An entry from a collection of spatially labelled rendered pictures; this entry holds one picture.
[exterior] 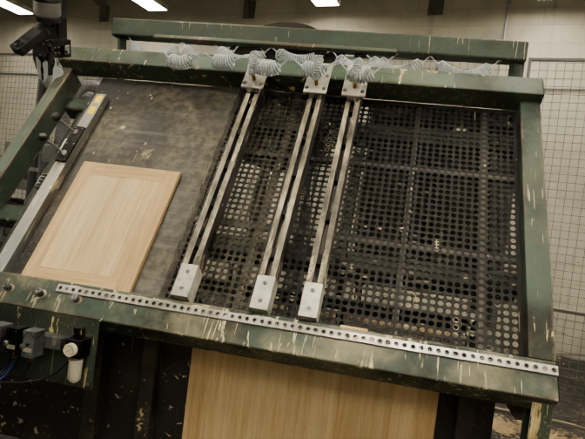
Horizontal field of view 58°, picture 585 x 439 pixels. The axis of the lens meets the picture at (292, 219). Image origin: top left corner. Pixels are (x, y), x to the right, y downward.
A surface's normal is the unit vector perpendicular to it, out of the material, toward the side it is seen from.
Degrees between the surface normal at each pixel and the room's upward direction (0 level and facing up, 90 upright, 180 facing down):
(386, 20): 90
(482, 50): 90
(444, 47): 90
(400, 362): 55
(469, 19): 90
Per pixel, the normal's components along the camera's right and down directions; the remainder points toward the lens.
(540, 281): -0.09, -0.57
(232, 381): -0.19, 0.00
